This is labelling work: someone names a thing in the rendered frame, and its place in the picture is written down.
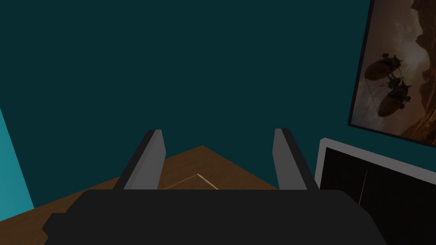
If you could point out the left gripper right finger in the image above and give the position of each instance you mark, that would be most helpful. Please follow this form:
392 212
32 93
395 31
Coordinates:
289 166

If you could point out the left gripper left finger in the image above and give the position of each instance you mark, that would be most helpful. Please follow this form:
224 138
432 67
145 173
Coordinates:
144 166

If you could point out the white framed black cabinet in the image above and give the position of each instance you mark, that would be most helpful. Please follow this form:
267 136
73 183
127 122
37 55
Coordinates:
391 190

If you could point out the framed airship picture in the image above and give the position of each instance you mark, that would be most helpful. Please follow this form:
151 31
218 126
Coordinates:
396 68

